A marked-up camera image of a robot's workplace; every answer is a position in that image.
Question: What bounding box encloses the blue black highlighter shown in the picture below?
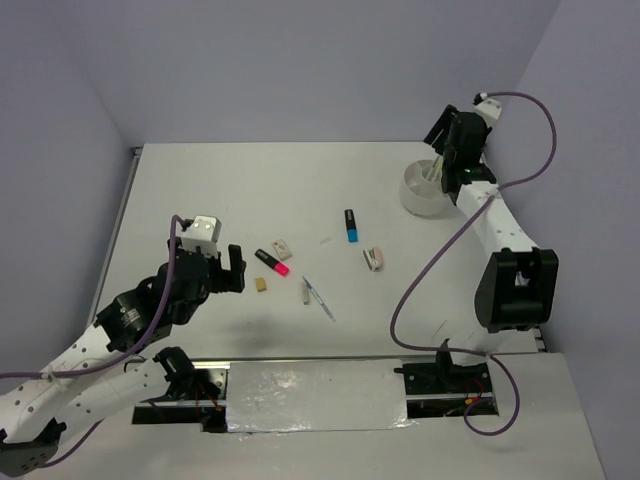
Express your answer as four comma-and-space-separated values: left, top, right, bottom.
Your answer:
344, 209, 359, 243

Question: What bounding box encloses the blue clear pen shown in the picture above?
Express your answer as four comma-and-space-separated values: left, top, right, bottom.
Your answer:
302, 276, 336, 322

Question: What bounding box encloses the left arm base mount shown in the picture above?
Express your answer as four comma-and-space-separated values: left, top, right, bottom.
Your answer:
131, 362, 230, 433

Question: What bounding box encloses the tan eraser cube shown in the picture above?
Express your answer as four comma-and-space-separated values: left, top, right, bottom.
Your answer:
255, 278, 267, 292

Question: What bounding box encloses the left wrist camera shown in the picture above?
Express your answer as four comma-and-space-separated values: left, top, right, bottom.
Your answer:
179, 215, 222, 258

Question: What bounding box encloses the pink mini stapler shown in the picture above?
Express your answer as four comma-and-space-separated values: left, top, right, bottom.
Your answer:
363, 247, 384, 272

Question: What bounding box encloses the beige chalk stick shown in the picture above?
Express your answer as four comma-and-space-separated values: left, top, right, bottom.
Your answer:
301, 282, 310, 305

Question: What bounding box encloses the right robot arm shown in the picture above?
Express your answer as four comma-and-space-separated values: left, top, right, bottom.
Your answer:
423, 99, 559, 391

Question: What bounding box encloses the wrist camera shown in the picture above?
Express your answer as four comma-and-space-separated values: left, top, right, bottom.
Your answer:
179, 215, 222, 258
473, 93, 502, 128

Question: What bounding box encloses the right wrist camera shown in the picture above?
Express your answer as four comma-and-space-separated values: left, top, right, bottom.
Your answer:
473, 93, 502, 128

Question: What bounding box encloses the pink black highlighter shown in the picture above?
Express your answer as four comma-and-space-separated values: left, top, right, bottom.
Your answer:
254, 249, 290, 277

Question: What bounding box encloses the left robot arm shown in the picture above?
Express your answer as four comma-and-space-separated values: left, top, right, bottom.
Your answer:
1, 236, 246, 478

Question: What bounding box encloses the yellow pen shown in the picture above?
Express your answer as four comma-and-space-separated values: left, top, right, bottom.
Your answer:
423, 156, 443, 182

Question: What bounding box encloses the white boxed eraser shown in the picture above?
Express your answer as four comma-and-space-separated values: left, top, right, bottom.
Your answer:
272, 239, 292, 262

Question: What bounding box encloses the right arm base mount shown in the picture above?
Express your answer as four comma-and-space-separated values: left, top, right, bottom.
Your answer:
394, 353, 498, 419

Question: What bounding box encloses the white round divided organizer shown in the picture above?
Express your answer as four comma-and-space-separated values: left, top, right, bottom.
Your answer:
400, 160, 451, 218

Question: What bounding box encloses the silver foil sheet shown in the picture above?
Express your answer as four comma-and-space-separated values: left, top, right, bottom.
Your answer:
226, 359, 411, 433

